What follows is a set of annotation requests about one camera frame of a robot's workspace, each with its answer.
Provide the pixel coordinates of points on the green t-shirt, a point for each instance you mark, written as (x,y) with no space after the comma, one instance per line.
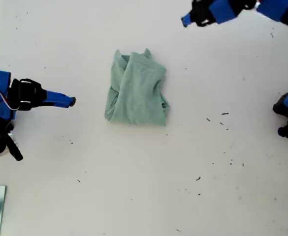
(138,98)

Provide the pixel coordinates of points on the black camera stalk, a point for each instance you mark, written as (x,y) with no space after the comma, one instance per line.
(15,148)

